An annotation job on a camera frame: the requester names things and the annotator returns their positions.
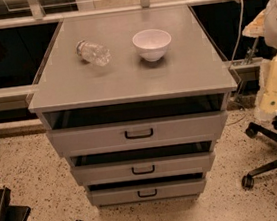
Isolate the grey bottom drawer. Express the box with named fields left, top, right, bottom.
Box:
left=87, top=178, right=207, bottom=207

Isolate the grey drawer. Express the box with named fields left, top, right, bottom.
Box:
left=47, top=111, right=228, bottom=158
left=87, top=178, right=207, bottom=207
left=71, top=152, right=216, bottom=186

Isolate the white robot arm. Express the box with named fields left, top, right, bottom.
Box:
left=242, top=0, right=277, bottom=121

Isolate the grey drawer cabinet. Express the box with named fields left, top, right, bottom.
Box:
left=29, top=5, right=236, bottom=194

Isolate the grey top drawer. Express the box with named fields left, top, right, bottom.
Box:
left=47, top=111, right=228, bottom=158

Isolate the grey middle drawer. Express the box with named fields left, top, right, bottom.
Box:
left=71, top=152, right=216, bottom=186

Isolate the white ceramic bowl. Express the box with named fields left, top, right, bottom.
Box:
left=132, top=29, right=172, bottom=62

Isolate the clear plastic bottle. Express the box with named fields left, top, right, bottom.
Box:
left=76, top=40, right=111, bottom=67

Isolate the metal tripod pole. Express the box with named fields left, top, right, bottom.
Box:
left=242, top=37, right=260, bottom=65

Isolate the white power cable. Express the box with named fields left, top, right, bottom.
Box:
left=220, top=0, right=253, bottom=71

